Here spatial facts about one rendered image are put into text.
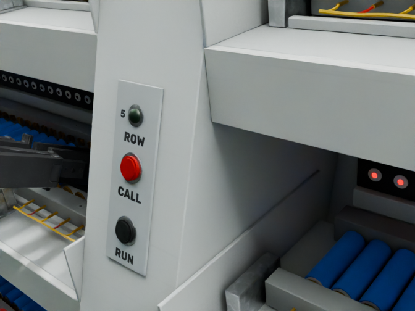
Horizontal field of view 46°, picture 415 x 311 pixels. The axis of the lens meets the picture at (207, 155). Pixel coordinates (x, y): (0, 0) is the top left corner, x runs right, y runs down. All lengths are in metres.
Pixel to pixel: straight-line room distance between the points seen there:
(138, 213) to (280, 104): 0.12
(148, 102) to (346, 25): 0.12
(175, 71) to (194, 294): 0.14
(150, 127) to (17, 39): 0.17
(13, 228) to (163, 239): 0.23
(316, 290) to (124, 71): 0.19
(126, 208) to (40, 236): 0.17
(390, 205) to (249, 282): 0.13
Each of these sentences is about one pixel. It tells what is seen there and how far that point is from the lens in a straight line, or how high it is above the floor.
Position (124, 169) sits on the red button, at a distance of 0.32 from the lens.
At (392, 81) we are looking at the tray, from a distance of 0.23.
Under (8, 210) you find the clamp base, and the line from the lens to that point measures 0.54.
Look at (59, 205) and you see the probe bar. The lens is 0.48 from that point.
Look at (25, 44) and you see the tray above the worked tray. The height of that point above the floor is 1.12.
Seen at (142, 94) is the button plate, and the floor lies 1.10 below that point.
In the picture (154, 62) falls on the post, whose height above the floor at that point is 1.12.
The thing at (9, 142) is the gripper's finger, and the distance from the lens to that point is 0.45.
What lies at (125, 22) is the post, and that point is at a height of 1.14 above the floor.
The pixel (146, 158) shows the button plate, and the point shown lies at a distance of 0.31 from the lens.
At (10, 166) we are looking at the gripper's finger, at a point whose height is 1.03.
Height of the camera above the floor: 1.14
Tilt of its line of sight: 13 degrees down
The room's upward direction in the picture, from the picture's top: 7 degrees clockwise
